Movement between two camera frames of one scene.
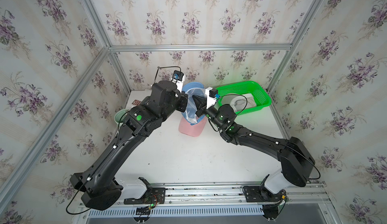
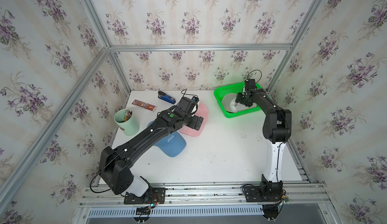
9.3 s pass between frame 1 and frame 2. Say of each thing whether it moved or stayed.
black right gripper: moved
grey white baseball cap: stayed
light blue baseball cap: moved
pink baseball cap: stayed
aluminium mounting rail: stayed
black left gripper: moved
